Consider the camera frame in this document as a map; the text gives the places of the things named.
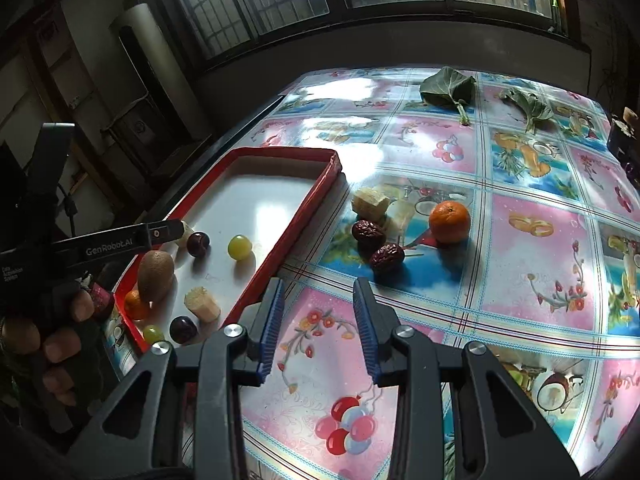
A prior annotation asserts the small mandarin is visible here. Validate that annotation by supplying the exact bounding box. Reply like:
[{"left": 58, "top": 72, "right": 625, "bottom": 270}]
[{"left": 124, "top": 290, "right": 152, "bottom": 322}]

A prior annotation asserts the black box device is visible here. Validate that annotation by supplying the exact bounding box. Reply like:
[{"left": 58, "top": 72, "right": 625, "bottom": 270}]
[{"left": 607, "top": 107, "right": 640, "bottom": 186}]

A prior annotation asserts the dark purple grape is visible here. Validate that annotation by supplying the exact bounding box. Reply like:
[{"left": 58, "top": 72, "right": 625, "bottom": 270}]
[
  {"left": 186, "top": 232, "right": 211, "bottom": 257},
  {"left": 169, "top": 316, "right": 198, "bottom": 345}
]

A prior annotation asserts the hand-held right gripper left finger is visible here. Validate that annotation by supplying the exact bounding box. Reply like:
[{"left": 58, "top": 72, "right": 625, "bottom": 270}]
[{"left": 67, "top": 277, "right": 286, "bottom": 480}]

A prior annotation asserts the dark red fruit piece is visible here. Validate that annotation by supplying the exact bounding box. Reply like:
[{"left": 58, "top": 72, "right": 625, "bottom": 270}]
[{"left": 85, "top": 282, "right": 117, "bottom": 322}]

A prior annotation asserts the red date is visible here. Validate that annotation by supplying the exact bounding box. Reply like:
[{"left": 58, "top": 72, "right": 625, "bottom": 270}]
[
  {"left": 370, "top": 243, "right": 406, "bottom": 273},
  {"left": 351, "top": 220, "right": 387, "bottom": 249}
]

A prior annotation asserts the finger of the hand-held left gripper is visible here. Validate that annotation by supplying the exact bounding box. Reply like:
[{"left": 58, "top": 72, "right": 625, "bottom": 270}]
[{"left": 134, "top": 218, "right": 187, "bottom": 252}]

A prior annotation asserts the brown kiwi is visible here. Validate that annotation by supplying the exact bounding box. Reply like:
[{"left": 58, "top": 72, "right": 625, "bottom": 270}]
[{"left": 137, "top": 251, "right": 176, "bottom": 304}]

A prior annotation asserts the curly green leaf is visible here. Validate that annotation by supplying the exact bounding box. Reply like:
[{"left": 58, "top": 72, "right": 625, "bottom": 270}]
[{"left": 498, "top": 86, "right": 556, "bottom": 135}]

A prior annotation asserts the red tray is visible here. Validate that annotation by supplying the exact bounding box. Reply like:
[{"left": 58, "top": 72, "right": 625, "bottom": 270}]
[{"left": 112, "top": 147, "right": 346, "bottom": 358}]

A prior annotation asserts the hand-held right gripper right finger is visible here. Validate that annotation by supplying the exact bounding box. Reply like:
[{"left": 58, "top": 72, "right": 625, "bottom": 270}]
[{"left": 352, "top": 277, "right": 581, "bottom": 480}]

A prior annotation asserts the broad green leaf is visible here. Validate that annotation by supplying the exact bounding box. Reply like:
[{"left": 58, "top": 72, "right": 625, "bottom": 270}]
[{"left": 419, "top": 66, "right": 477, "bottom": 126}]

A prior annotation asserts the orange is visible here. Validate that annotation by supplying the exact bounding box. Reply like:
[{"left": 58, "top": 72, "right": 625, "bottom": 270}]
[{"left": 428, "top": 200, "right": 472, "bottom": 245}]

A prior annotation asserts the white standing air conditioner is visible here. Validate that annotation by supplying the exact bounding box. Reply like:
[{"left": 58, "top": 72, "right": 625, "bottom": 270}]
[{"left": 116, "top": 2, "right": 213, "bottom": 143}]

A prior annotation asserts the person's left hand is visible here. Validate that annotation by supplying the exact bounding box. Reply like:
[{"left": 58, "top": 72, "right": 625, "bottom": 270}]
[{"left": 0, "top": 287, "right": 97, "bottom": 411}]

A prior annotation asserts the pale sugarcane chunk on table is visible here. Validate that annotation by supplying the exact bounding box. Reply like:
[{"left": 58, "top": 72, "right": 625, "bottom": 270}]
[{"left": 351, "top": 186, "right": 393, "bottom": 221}]

